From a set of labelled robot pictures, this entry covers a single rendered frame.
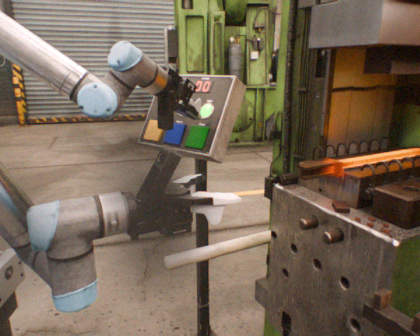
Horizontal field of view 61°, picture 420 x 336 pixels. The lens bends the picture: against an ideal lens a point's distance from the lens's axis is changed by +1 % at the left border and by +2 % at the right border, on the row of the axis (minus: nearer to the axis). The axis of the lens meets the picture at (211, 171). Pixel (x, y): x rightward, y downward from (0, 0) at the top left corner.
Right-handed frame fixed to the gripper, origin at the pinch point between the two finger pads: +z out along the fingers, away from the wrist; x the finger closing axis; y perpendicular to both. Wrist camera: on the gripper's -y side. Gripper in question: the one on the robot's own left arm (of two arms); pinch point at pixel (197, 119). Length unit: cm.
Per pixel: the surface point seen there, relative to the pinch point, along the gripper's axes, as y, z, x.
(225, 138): -2.5, 8.2, -7.1
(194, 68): 180, 287, 289
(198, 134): -4.1, 2.5, -0.5
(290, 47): 29.7, 7.7, -20.6
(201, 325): -73, 55, 8
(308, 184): -12.4, 6.3, -39.1
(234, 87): 13.8, 4.3, -7.1
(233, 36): 245, 306, 252
